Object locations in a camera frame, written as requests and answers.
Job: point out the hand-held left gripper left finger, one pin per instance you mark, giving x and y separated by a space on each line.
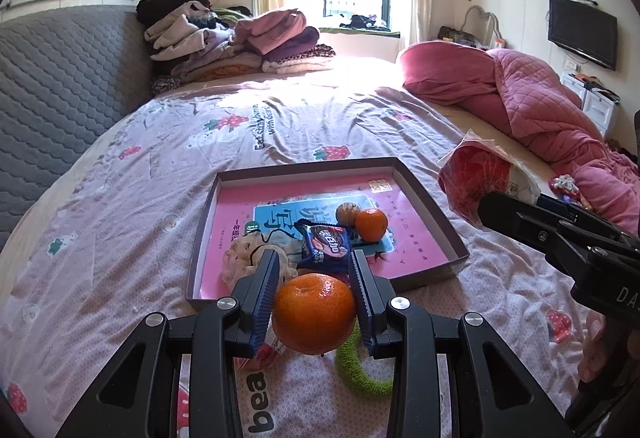
265 298

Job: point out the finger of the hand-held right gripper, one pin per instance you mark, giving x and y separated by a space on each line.
565 208
515 215

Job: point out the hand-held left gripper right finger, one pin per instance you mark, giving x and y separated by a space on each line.
361 298

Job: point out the orange tangerine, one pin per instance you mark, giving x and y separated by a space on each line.
312 313
371 224

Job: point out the small pink wrapper packet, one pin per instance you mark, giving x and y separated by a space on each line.
265 353

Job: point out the red transparent plastic bag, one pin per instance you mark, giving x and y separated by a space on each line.
475 173

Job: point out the blue cookie packet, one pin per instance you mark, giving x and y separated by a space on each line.
322 245

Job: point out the grey cardboard box pink inside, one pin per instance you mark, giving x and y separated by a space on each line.
235 208

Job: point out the person's right hand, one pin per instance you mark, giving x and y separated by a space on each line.
595 348

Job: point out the small colourful snack bag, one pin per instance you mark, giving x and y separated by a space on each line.
565 185

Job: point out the white cloth plush toy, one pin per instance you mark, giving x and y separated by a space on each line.
240 258

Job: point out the brown walnut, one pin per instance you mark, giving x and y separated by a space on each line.
345 212

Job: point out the pink quilted blanket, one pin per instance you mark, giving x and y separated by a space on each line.
540 108

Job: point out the white plastic drawer cabinet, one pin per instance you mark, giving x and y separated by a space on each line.
597 106

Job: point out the strawberry printed pink bedsheet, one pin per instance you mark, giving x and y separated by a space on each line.
125 228

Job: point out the pink pillow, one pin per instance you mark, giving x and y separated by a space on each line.
445 68

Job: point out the black television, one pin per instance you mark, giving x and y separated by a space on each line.
582 31

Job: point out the dark brown bag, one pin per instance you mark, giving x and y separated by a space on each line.
457 36

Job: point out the dark clothes on windowsill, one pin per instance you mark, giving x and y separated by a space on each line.
362 22

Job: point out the pile of folded clothes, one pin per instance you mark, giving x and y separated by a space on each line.
225 38

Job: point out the grey quilted headboard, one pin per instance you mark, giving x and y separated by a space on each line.
60 83

